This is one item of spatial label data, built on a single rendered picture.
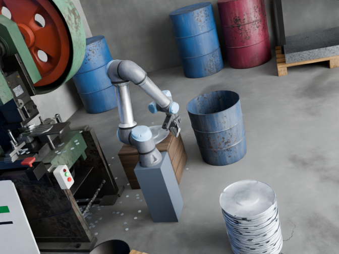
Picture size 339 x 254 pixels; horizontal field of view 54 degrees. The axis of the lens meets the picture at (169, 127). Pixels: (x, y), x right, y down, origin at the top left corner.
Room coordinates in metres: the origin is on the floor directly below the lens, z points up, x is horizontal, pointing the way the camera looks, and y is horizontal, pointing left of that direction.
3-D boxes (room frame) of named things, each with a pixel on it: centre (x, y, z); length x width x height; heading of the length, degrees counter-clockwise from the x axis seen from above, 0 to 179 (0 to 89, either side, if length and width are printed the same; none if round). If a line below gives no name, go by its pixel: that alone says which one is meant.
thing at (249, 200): (1.36, -0.28, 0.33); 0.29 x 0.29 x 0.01
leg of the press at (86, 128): (2.38, 0.94, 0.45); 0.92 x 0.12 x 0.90; 68
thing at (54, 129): (2.02, 0.75, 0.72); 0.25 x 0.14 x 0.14; 68
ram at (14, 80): (2.07, 0.87, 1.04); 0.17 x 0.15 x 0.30; 68
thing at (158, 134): (2.30, 0.15, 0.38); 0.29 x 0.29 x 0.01
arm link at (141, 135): (1.82, 0.18, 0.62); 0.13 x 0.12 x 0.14; 39
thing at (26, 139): (2.08, 0.91, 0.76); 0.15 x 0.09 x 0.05; 158
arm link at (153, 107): (2.08, 0.03, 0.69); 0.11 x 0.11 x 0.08; 39
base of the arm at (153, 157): (1.81, 0.18, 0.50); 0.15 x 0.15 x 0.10
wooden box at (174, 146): (2.32, 0.18, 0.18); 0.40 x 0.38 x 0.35; 69
